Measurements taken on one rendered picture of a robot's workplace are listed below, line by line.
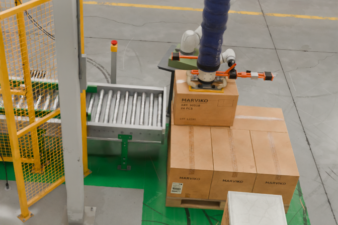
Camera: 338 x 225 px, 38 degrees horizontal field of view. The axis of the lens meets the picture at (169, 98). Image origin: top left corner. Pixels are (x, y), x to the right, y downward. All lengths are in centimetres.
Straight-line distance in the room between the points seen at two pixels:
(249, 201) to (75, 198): 158
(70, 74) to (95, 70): 306
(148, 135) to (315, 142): 212
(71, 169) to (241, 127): 182
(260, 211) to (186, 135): 146
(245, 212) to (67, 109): 151
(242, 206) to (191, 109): 146
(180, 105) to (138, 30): 294
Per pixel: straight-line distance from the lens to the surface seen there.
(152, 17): 788
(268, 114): 528
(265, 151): 483
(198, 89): 471
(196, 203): 493
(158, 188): 504
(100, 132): 486
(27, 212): 481
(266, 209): 369
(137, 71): 658
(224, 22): 438
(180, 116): 484
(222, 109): 484
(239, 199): 370
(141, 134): 483
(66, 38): 337
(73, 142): 394
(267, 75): 484
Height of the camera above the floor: 376
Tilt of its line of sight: 38 degrees down
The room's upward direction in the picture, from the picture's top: 6 degrees clockwise
